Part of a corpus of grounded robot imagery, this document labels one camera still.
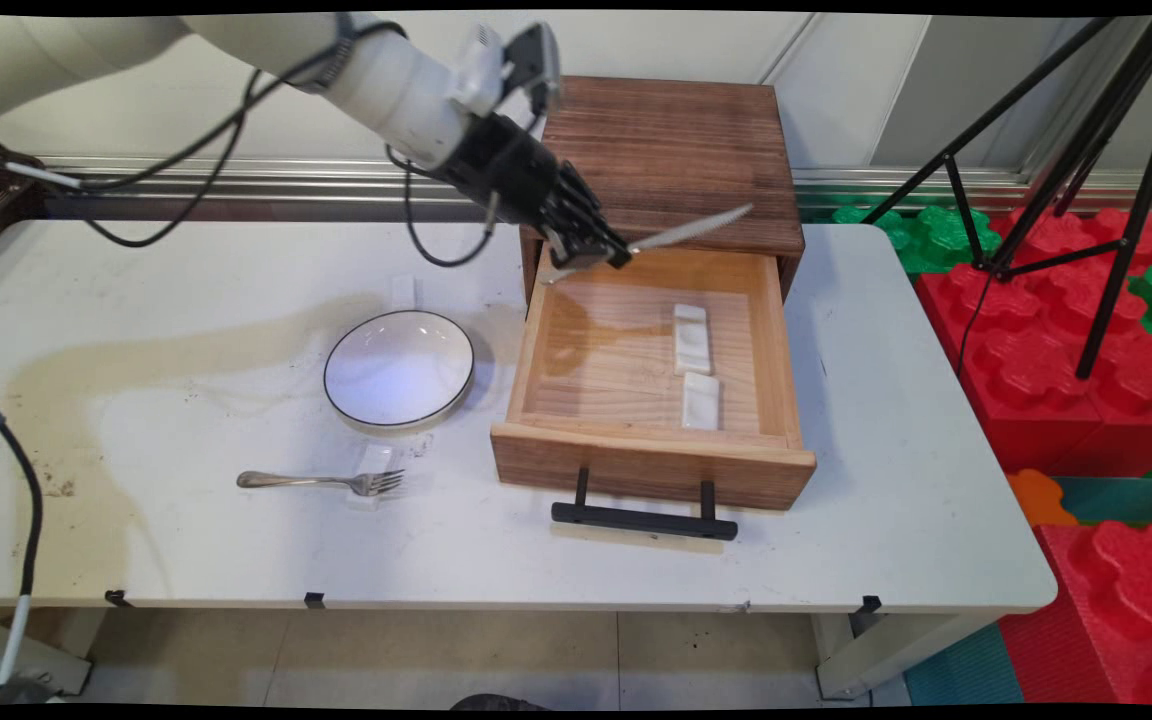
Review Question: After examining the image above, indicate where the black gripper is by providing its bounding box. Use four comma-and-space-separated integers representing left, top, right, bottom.
434, 110, 634, 273

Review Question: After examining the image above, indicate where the silver serrated table knife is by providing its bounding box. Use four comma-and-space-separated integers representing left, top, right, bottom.
536, 203, 756, 287

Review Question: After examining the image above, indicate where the dark wooden drawer cabinet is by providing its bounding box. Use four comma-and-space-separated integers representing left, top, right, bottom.
520, 75, 808, 303

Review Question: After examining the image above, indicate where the white plate with black rim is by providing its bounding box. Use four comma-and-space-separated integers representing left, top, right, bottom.
323, 309, 478, 435

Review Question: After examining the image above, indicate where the silver fork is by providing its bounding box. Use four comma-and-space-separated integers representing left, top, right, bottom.
236, 467, 408, 499

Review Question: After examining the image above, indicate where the large red foam block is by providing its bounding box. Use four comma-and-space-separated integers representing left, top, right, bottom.
914, 208, 1152, 478

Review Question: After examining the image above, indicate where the black tripod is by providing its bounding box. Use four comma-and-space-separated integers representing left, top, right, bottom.
860, 14, 1152, 383

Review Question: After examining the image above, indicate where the white table leg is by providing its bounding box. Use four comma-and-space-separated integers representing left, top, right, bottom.
0, 608, 109, 697
812, 611, 992, 701

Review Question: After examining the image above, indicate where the orange foam piece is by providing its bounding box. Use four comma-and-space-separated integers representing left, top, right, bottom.
1005, 469, 1079, 529

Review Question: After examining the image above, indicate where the blue foam floor mat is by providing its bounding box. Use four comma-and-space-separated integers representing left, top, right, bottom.
902, 624, 1025, 707

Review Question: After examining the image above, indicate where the teal foam mat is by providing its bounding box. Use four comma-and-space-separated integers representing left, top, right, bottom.
1050, 476, 1152, 527

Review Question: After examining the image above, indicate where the light wooden drawer, black handle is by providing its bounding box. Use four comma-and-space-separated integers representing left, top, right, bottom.
489, 240, 820, 543

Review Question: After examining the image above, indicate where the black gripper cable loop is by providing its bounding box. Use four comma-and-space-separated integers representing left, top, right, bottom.
384, 143, 499, 270

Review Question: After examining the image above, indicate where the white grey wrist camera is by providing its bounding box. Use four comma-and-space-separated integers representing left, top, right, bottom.
450, 21, 564, 118

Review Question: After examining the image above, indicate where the aluminium wall rail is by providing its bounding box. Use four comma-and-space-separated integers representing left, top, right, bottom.
36, 154, 1152, 225

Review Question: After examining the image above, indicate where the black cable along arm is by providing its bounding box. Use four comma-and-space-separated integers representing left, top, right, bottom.
0, 18, 409, 250

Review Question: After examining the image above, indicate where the thick black white cable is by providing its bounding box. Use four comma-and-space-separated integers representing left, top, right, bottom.
0, 369, 45, 693

